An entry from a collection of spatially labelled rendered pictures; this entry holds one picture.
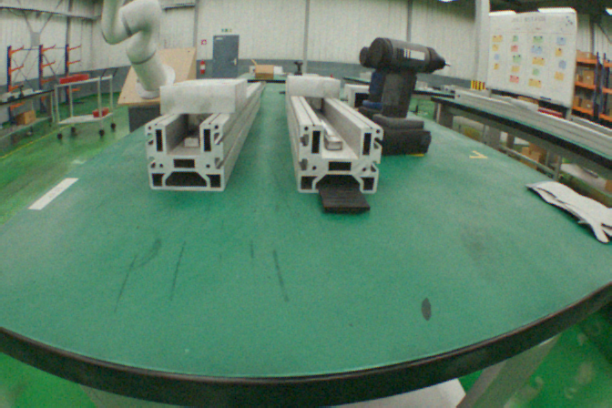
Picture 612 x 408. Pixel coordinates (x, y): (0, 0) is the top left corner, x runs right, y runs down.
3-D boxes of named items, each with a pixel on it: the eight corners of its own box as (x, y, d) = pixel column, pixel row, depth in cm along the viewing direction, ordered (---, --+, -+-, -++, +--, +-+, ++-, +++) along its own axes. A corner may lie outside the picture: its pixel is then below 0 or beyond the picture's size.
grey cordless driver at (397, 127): (357, 146, 63) (365, 36, 55) (429, 144, 70) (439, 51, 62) (377, 157, 56) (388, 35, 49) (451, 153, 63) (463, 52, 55)
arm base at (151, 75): (132, 102, 116) (116, 75, 99) (140, 69, 123) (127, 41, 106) (172, 96, 118) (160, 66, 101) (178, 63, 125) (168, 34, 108)
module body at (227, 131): (233, 105, 112) (233, 82, 109) (260, 106, 113) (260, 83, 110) (150, 188, 37) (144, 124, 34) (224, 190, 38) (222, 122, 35)
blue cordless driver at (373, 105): (351, 122, 88) (357, 45, 80) (410, 125, 93) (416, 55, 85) (362, 127, 81) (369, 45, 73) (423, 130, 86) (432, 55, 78)
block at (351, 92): (336, 110, 110) (338, 84, 107) (367, 112, 111) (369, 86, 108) (341, 115, 101) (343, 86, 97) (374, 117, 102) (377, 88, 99)
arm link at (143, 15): (125, 53, 103) (106, 10, 81) (164, 30, 109) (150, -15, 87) (134, 69, 100) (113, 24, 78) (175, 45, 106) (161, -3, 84)
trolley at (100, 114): (56, 139, 375) (52, 76, 340) (72, 132, 425) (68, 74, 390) (109, 135, 397) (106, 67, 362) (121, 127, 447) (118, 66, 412)
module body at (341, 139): (285, 106, 114) (286, 83, 111) (312, 107, 115) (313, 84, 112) (297, 192, 39) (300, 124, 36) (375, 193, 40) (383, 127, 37)
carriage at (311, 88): (286, 100, 82) (287, 75, 79) (327, 102, 83) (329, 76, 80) (288, 108, 67) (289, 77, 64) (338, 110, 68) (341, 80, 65)
